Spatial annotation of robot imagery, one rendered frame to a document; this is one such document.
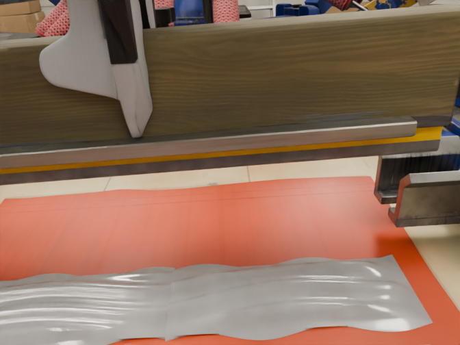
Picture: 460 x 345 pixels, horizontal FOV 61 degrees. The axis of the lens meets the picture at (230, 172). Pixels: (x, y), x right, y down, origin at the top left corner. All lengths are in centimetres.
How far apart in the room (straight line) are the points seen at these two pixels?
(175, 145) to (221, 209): 16
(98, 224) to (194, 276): 13
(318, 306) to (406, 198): 11
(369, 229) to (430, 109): 13
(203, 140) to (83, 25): 10
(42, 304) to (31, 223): 13
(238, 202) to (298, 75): 19
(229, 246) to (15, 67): 21
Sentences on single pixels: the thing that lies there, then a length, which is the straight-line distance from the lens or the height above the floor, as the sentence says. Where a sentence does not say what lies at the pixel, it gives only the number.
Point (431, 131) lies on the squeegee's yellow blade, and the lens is 32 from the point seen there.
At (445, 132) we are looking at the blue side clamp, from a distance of 49.
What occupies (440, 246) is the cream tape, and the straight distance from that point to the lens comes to 38.
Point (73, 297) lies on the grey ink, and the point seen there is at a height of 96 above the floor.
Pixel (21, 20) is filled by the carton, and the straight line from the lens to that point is 435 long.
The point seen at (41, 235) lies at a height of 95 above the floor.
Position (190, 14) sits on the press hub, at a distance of 106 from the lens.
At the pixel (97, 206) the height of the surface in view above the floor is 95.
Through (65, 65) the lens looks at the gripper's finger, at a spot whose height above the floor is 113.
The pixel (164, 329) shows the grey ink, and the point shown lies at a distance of 29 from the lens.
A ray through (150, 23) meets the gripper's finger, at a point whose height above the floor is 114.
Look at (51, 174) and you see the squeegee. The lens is 31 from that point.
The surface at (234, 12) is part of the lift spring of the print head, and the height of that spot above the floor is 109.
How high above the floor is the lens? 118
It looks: 28 degrees down
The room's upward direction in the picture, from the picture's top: 4 degrees counter-clockwise
